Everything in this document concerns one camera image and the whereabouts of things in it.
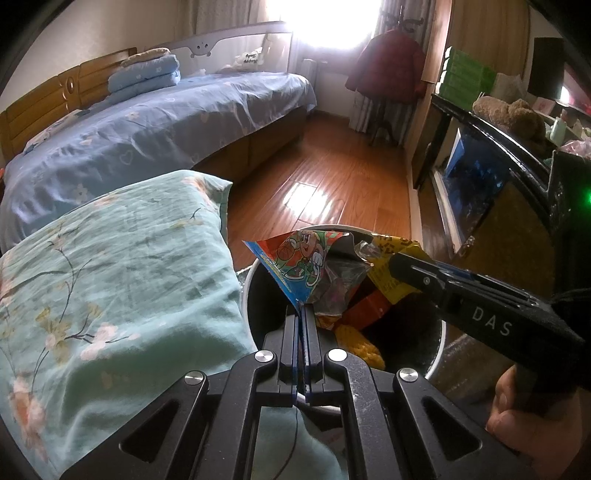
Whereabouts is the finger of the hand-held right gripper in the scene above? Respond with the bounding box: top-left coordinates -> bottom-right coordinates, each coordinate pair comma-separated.
434,262 -> 542,304
392,251 -> 462,302

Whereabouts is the stack of green boxes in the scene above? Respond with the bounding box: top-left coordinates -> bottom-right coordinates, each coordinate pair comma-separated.
436,46 -> 497,100

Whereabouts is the wooden headboard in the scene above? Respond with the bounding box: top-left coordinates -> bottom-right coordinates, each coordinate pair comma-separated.
0,47 -> 139,162

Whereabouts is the person's right hand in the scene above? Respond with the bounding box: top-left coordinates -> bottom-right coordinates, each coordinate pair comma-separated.
487,364 -> 579,462

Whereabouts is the thin black cable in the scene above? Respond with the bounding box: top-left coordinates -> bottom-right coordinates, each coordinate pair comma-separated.
272,406 -> 298,480

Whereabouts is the flat white and blue pillow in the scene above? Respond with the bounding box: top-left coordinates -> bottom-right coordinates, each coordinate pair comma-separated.
23,108 -> 90,153

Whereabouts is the clear plastic bag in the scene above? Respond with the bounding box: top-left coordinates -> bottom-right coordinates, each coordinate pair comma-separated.
494,74 -> 527,100

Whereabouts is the dark red coat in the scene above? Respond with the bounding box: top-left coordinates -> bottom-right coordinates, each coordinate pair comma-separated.
345,28 -> 428,104

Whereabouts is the white radiator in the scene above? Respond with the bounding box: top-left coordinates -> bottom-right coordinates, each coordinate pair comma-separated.
300,58 -> 331,112

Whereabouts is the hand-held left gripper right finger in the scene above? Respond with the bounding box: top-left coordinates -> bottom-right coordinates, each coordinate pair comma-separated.
302,305 -> 539,480

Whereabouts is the light wooden door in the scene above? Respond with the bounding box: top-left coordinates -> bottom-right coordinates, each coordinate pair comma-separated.
422,0 -> 532,86

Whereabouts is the folded blue quilt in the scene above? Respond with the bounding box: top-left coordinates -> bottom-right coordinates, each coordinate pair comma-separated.
107,54 -> 181,99

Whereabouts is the black coat stand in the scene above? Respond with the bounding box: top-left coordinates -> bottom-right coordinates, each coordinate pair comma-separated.
367,11 -> 426,148

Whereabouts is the grey bed guard rail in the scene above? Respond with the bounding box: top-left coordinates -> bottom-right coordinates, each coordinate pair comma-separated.
157,21 -> 295,79

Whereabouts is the bed with blue sheet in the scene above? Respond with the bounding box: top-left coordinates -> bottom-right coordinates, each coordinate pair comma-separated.
0,71 -> 318,252

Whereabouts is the grey curtain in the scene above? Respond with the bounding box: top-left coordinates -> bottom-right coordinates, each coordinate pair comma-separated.
187,0 -> 278,35

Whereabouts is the round trash bin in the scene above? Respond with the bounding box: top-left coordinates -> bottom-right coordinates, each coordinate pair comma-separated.
240,224 -> 446,414

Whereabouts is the black glass cabinet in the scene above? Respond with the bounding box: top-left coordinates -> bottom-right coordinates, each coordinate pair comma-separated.
411,92 -> 591,287

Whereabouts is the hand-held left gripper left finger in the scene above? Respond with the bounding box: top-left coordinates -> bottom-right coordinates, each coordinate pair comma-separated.
60,305 -> 305,480

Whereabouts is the pale pink bag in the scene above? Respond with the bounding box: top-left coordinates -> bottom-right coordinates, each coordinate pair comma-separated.
558,138 -> 591,160

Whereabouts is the bright window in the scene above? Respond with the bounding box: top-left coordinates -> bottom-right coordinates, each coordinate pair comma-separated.
268,0 -> 384,51

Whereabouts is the brown teddy bear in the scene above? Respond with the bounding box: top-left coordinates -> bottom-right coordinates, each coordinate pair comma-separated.
472,96 -> 548,144

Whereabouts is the black television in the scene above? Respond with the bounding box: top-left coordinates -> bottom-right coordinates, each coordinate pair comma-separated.
526,37 -> 566,100

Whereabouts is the gold foil wrapper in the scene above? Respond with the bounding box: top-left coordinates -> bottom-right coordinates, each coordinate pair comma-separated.
355,233 -> 432,305

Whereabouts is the colourful snack wrapper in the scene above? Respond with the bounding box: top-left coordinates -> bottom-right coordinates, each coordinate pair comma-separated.
243,229 -> 370,319

